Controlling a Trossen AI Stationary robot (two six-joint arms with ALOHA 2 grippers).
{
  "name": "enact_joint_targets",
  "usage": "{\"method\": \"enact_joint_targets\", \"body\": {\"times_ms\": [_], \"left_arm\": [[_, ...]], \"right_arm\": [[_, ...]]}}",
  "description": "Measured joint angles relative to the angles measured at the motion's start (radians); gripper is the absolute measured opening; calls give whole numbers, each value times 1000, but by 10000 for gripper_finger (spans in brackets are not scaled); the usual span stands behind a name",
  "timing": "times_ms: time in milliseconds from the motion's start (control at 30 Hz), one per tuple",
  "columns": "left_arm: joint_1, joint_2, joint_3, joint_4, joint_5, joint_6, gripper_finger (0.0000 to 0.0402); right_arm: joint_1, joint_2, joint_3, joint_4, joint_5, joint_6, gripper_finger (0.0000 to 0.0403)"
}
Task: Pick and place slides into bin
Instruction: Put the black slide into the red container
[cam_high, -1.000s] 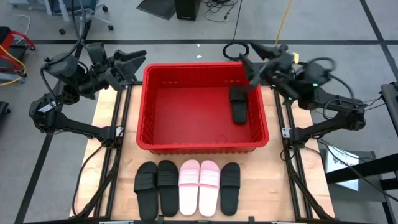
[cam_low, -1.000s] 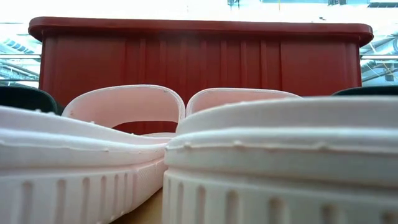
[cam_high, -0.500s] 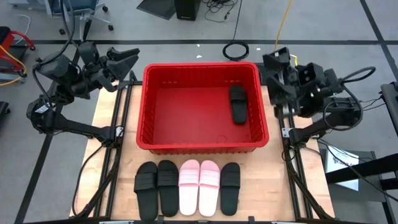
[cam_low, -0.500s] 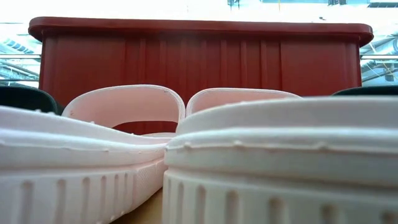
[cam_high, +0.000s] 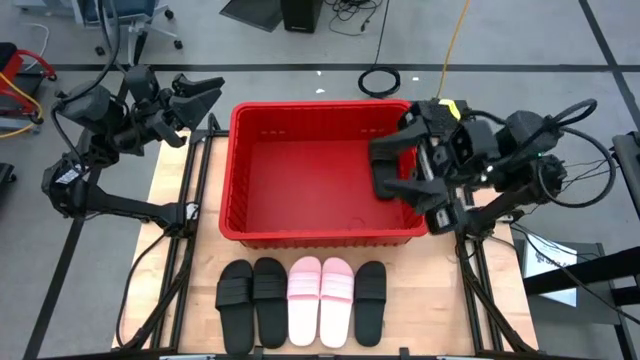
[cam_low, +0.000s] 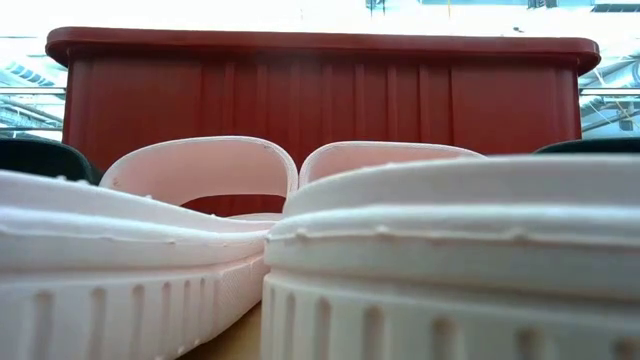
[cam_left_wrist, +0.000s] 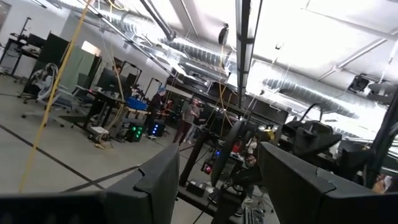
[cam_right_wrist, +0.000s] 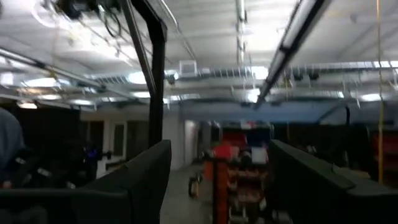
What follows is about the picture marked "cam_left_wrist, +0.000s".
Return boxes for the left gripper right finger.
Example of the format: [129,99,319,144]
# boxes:
[257,141,379,224]

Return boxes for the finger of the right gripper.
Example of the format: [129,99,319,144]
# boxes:
[297,126,343,158]

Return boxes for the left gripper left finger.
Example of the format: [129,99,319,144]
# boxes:
[102,142,182,224]

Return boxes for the blue storage bin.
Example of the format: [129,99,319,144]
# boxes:
[125,96,149,111]

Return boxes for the black keyboard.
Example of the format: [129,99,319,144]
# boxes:
[241,206,266,224]

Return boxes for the computer tower with green lights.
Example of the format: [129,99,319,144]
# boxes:
[125,122,145,144]

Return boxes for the computer tower with blue lights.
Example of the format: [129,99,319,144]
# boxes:
[150,121,166,138]

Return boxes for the person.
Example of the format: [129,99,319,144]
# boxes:
[173,97,201,146]
[145,86,168,139]

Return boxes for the white box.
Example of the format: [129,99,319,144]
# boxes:
[88,125,110,138]

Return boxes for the black desk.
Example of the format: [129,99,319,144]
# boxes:
[58,89,126,132]

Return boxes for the black monitor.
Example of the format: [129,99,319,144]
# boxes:
[95,67,121,93]

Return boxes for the white office chair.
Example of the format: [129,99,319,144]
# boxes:
[21,83,83,128]

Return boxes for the green partition panel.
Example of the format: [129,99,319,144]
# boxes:
[60,45,98,94]

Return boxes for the silver ceiling air duct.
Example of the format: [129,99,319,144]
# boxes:
[263,77,359,119]
[160,38,231,68]

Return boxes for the black metal rig frame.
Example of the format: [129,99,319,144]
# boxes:
[364,90,398,189]

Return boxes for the thin yellow reel cable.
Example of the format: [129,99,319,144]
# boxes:
[216,45,234,128]

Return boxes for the black vertical frame post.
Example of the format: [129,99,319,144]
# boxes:
[234,0,264,108]

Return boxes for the thick yellow hanging cable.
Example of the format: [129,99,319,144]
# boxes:
[18,0,94,194]

